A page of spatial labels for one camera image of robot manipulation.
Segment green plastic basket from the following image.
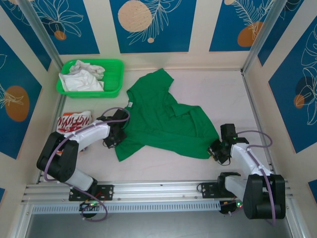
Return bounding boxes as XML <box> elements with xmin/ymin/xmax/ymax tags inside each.
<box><xmin>56</xmin><ymin>59</ymin><xmax>125</xmax><ymax>99</ymax></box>

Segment slotted grey cable duct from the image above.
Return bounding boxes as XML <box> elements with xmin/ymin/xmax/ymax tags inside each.
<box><xmin>31</xmin><ymin>201</ymin><xmax>221</xmax><ymax>214</ymax></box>

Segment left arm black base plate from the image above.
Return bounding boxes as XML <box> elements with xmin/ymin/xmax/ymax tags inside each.
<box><xmin>68</xmin><ymin>184</ymin><xmax>115</xmax><ymax>202</ymax></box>

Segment aluminium table side rail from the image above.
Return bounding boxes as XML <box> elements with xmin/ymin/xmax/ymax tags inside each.
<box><xmin>241</xmin><ymin>71</ymin><xmax>278</xmax><ymax>179</ymax></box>

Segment grooved aluminium mounting rail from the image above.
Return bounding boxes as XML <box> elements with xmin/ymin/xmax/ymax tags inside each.
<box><xmin>20</xmin><ymin>178</ymin><xmax>291</xmax><ymax>204</ymax></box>

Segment aluminium frame post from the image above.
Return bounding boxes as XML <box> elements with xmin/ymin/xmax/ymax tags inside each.
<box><xmin>17</xmin><ymin>0</ymin><xmax>67</xmax><ymax>73</ymax></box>
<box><xmin>240</xmin><ymin>0</ymin><xmax>291</xmax><ymax>75</ymax></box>

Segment crumpled white t-shirt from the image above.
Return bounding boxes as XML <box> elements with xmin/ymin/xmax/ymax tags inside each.
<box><xmin>68</xmin><ymin>59</ymin><xmax>106</xmax><ymax>80</ymax></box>

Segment large white t-shirt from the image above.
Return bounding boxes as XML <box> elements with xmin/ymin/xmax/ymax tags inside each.
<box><xmin>58</xmin><ymin>69</ymin><xmax>105</xmax><ymax>92</ymax></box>

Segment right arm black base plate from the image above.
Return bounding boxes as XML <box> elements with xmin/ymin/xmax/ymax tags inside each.
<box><xmin>197</xmin><ymin>182</ymin><xmax>245</xmax><ymax>199</ymax></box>

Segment red and white printed t-shirt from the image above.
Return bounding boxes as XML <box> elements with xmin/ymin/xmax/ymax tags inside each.
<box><xmin>57</xmin><ymin>111</ymin><xmax>94</xmax><ymax>134</ymax></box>

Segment green t-shirt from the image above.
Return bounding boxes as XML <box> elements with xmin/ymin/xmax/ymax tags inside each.
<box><xmin>114</xmin><ymin>68</ymin><xmax>220</xmax><ymax>163</ymax></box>

